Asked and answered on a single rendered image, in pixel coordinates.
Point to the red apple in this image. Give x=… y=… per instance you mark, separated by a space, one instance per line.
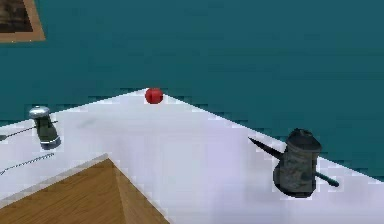
x=154 y=96

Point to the white countertop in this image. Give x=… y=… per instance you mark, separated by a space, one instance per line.
x=200 y=160

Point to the dark grey kettle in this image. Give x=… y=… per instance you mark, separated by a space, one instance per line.
x=296 y=166

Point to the dark grey pepper shaker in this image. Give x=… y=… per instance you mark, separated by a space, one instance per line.
x=45 y=128

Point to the thin grey knife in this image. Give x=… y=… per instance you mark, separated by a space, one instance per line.
x=26 y=162

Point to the thin grey spoon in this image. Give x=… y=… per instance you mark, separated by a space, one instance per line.
x=16 y=133

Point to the wood framed wall picture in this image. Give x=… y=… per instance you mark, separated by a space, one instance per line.
x=20 y=20

